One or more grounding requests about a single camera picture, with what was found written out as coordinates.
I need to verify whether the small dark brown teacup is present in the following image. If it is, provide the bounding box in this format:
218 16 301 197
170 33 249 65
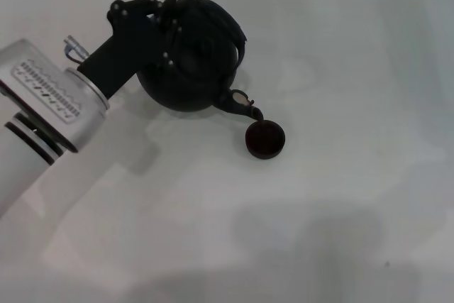
245 119 286 160

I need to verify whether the black round teapot with handle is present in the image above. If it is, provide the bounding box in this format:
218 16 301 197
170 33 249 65
135 0 265 123

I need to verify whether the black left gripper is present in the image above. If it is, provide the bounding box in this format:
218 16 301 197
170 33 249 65
77 0 184 101

